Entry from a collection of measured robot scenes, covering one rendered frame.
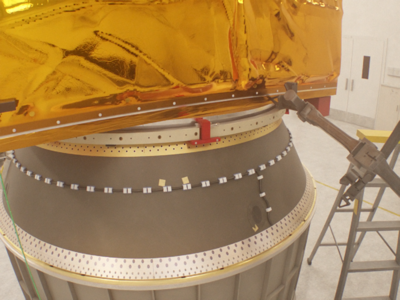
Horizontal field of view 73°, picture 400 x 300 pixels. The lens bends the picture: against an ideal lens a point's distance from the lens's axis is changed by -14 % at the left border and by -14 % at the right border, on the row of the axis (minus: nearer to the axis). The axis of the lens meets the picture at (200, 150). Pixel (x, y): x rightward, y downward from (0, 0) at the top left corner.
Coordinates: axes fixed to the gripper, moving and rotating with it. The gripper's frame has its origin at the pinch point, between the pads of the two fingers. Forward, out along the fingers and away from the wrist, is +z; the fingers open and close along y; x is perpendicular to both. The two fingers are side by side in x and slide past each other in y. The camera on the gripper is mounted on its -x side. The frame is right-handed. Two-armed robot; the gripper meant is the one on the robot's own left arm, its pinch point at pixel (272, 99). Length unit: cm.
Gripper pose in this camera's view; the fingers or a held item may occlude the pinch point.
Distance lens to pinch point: 161.9
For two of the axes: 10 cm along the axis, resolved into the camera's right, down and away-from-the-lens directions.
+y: -8.2, 2.0, -5.4
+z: -5.8, -2.8, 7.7
